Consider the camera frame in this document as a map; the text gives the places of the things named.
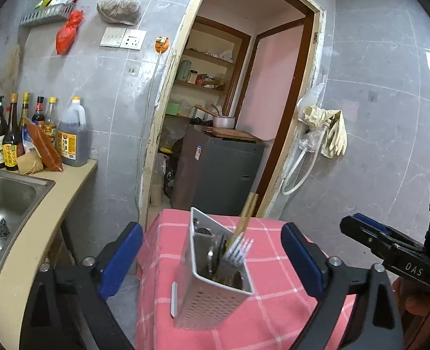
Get orange-red packet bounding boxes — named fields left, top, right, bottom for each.
left=24, top=118, right=63, bottom=172

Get soy sauce bottle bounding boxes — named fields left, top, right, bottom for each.
left=2, top=93, right=21, bottom=172

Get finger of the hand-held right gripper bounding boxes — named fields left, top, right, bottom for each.
left=340, top=212, right=427, bottom=262

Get white hose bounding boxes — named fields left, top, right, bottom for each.
left=280, top=116, right=327, bottom=196

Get metal pot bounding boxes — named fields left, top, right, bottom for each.
left=213, top=115, right=237, bottom=130

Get pink checked tablecloth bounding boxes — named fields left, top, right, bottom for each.
left=135, top=208, right=358, bottom=350

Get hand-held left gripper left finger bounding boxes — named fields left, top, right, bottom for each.
left=20, top=220, right=145, bottom=350

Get dark sauce bottle red label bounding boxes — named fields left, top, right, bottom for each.
left=31, top=96, right=46, bottom=129

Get clear plastic bag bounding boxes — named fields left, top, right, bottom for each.
left=296, top=130, right=325, bottom=154

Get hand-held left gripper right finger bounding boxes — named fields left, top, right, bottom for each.
left=280, top=222, right=406, bottom=350

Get red plastic bag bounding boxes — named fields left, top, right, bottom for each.
left=55, top=10, right=85, bottom=55

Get person's right hand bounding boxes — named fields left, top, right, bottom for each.
left=392, top=275, right=430, bottom=322

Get metal spoon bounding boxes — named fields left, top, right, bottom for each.
left=206, top=235, right=227, bottom=276

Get large vinegar jug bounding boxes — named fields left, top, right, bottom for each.
left=56, top=96, right=89, bottom=168

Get wooden cutting board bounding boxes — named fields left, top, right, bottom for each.
left=203, top=127, right=264, bottom=142

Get dark brown door frame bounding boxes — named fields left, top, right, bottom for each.
left=191, top=0, right=317, bottom=216

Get white switch panel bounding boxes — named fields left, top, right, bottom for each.
left=100, top=26, right=127, bottom=48

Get white wall socket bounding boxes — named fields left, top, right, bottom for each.
left=120, top=29, right=147, bottom=51

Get wooden ladle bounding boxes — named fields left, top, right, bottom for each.
left=194, top=104, right=223, bottom=118

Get beige door frame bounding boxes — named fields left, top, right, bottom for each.
left=138, top=0, right=327, bottom=220

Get stainless steel sink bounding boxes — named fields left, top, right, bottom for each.
left=0, top=169, right=56, bottom=294

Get metal fork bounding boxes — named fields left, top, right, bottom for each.
left=237, top=237, right=255, bottom=264
left=222, top=235, right=247, bottom=267

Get clear bag of brown stuff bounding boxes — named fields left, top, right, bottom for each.
left=97, top=0, right=143, bottom=26

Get wooden wall shelves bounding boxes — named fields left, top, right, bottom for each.
left=163, top=17, right=238, bottom=122

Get slim yellow cap bottle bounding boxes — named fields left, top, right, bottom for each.
left=20, top=92, right=32, bottom=129

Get grey perforated utensil holder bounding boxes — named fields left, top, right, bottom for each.
left=171, top=206, right=255, bottom=331

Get yellow cap sauce bottle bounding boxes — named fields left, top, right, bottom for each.
left=44, top=97, right=58, bottom=147

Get grey wall rack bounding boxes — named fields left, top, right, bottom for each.
left=20, top=3, right=76, bottom=27

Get beige kitchen countertop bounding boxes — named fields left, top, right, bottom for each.
left=0, top=158, right=99, bottom=336

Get yellow rubber gloves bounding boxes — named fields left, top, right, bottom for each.
left=302, top=104, right=348, bottom=160

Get blue and white bag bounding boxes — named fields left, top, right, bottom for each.
left=21, top=130, right=37, bottom=154

